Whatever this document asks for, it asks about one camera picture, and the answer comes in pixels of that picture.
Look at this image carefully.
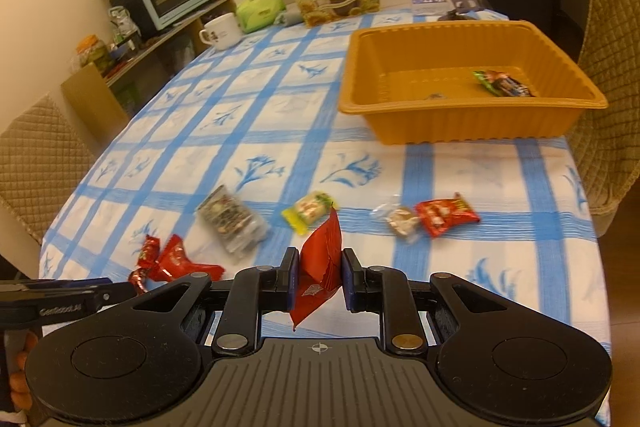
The red wrapped candy right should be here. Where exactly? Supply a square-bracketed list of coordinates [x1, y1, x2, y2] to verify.
[414, 193, 480, 239]

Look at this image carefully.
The small red candy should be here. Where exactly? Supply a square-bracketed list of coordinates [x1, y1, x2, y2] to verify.
[128, 268, 149, 295]
[137, 235, 160, 271]

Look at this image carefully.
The red twisted snack packet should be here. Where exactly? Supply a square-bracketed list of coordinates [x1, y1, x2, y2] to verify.
[148, 234, 224, 282]

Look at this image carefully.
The small red candy lower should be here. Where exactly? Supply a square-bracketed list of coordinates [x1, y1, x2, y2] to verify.
[128, 268, 149, 295]

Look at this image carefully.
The green tissue pack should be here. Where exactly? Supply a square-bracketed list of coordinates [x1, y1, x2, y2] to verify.
[232, 0, 285, 34]

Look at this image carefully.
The green white bag on shelf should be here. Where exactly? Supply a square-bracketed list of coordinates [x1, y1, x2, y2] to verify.
[107, 5, 139, 43]

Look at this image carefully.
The beige quilted chair left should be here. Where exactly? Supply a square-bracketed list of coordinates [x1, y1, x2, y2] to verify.
[1, 95, 96, 243]

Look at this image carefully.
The clear pack of dark snacks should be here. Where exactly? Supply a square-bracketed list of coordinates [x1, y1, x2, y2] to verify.
[196, 185, 269, 259]

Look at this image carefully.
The person's hand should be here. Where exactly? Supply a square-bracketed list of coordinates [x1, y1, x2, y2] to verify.
[10, 331, 38, 412]

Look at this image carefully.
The green black sausage snack packet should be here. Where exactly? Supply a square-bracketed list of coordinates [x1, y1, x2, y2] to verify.
[473, 70, 534, 98]

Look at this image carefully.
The white mug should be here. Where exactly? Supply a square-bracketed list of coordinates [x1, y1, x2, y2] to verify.
[198, 13, 243, 51]

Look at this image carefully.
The small blue white box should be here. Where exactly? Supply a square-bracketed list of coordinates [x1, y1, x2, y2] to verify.
[410, 0, 454, 16]

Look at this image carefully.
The yellow green wrapped candy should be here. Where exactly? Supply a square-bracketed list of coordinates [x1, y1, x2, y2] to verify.
[281, 191, 340, 235]

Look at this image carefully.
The yellow quilted chair right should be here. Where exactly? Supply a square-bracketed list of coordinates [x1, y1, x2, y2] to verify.
[567, 0, 639, 216]

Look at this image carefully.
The orange plastic tray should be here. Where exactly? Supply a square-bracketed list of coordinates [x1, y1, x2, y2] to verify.
[338, 20, 608, 145]

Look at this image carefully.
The wooden shelf unit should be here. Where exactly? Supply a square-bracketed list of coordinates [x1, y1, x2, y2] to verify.
[61, 0, 234, 150]

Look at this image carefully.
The small red candy upper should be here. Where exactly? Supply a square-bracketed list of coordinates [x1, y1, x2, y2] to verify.
[137, 235, 160, 271]

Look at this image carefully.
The blue checked tablecloth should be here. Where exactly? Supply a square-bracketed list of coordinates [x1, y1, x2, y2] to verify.
[38, 5, 614, 427]

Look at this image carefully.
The clear wrapped brown candy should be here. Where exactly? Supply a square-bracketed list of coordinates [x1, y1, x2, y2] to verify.
[371, 202, 420, 243]

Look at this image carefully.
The large red snack packet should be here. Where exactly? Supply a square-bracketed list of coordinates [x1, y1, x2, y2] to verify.
[290, 208, 343, 329]

